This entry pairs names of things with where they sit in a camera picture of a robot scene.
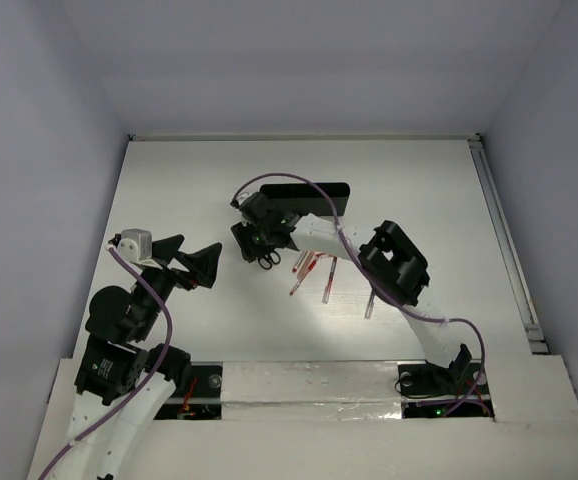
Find black handled scissors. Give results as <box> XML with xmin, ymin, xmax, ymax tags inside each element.
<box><xmin>257</xmin><ymin>250</ymin><xmax>281</xmax><ymax>270</ymax></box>

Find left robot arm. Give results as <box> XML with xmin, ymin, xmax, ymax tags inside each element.
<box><xmin>51</xmin><ymin>229</ymin><xmax>222</xmax><ymax>479</ymax></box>

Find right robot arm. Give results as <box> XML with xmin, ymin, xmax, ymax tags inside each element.
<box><xmin>231</xmin><ymin>192</ymin><xmax>472</xmax><ymax>392</ymax></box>

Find black desk organizer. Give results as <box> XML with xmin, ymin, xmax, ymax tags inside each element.
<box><xmin>259</xmin><ymin>182</ymin><xmax>351</xmax><ymax>217</ymax></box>

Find white marker red cap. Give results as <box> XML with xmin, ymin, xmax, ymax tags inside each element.
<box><xmin>292</xmin><ymin>251</ymin><xmax>310</xmax><ymax>273</ymax></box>

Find red gel pen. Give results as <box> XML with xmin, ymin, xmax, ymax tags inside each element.
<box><xmin>289</xmin><ymin>252</ymin><xmax>320</xmax><ymax>296</ymax></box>

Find red clip clear pen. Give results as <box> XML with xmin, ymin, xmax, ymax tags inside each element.
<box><xmin>319</xmin><ymin>253</ymin><xmax>338</xmax><ymax>304</ymax></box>

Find blue clear pen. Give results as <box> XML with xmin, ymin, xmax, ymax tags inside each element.
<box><xmin>364</xmin><ymin>290</ymin><xmax>375</xmax><ymax>319</ymax></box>

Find silver foil strip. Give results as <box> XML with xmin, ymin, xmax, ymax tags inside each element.
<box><xmin>220</xmin><ymin>361</ymin><xmax>402</xmax><ymax>422</ymax></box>

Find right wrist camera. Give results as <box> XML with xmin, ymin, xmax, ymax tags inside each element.
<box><xmin>230</xmin><ymin>191</ymin><xmax>251</xmax><ymax>210</ymax></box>

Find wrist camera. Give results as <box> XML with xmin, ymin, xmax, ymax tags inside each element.
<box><xmin>107</xmin><ymin>228</ymin><xmax>152</xmax><ymax>265</ymax></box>
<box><xmin>230</xmin><ymin>191</ymin><xmax>251</xmax><ymax>210</ymax></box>

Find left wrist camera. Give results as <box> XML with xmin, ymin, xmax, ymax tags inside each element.
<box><xmin>107</xmin><ymin>228</ymin><xmax>152</xmax><ymax>265</ymax></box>

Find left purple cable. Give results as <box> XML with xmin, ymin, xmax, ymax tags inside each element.
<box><xmin>33</xmin><ymin>244</ymin><xmax>175</xmax><ymax>480</ymax></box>

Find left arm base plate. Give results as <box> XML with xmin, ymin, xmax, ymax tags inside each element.
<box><xmin>155</xmin><ymin>363</ymin><xmax>223</xmax><ymax>421</ymax></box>

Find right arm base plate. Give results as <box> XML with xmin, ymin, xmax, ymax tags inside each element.
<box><xmin>394</xmin><ymin>362</ymin><xmax>495</xmax><ymax>419</ymax></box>

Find aluminium side rail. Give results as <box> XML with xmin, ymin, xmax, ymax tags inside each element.
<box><xmin>468</xmin><ymin>140</ymin><xmax>551</xmax><ymax>355</ymax></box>

